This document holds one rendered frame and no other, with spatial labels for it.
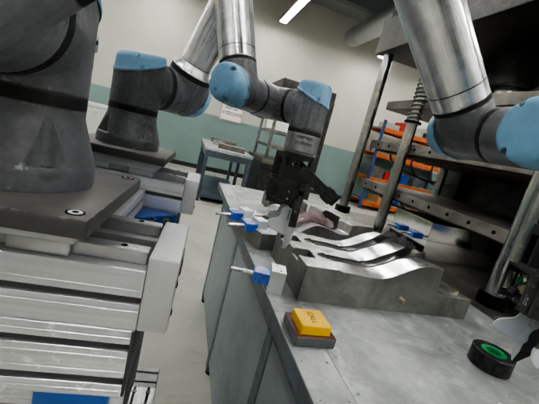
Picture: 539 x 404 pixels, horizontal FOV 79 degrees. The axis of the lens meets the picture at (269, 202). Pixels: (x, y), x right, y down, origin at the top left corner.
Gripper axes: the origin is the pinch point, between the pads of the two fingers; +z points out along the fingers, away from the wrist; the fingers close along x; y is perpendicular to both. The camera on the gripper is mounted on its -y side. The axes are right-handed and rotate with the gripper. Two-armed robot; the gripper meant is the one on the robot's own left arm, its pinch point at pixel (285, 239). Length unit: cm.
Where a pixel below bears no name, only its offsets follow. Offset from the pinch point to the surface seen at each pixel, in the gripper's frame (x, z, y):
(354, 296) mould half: 0.5, 10.3, -19.6
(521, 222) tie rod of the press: -26, -15, -75
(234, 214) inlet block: -35.8, 6.1, 14.5
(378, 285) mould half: -0.8, 6.5, -25.2
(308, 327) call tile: 19.7, 9.5, -5.3
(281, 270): 1.1, 7.4, -0.7
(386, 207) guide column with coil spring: -99, -1, -62
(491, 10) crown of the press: -64, -90, -64
